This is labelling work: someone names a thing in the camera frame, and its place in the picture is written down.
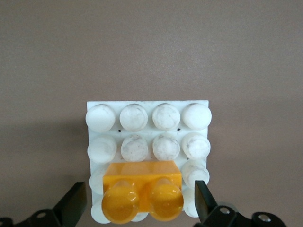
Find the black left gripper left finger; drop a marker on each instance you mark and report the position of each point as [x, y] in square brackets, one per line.
[71, 205]

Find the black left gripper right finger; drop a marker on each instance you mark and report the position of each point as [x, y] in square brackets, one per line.
[206, 208]

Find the yellow two-stud block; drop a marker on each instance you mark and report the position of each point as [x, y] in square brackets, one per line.
[142, 175]

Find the white studded base plate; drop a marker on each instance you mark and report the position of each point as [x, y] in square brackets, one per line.
[146, 132]

